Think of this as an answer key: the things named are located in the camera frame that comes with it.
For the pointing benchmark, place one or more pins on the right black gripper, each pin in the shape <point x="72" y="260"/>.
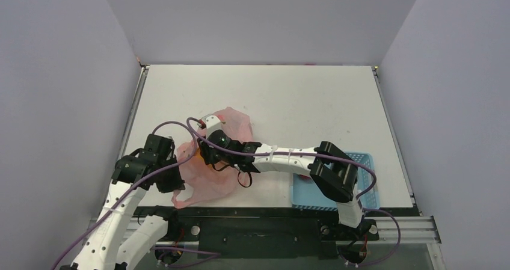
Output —
<point x="207" y="154"/>

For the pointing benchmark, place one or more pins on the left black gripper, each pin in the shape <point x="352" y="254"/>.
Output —
<point x="176" y="184"/>

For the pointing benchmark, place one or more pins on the pink plastic bag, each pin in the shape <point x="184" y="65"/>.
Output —
<point x="203" y="183"/>

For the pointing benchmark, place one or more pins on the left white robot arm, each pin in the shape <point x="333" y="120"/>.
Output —
<point x="104" y="244"/>

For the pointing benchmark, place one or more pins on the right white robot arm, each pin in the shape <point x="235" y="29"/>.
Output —
<point x="332" y="170"/>

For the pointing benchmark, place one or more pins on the orange fake fruit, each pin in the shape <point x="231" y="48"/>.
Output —
<point x="197" y="154"/>

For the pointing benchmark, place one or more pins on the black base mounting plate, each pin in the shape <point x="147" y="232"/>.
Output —
<point x="272" y="232"/>

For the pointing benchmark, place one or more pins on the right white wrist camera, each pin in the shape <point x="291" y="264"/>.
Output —
<point x="210" y="124"/>

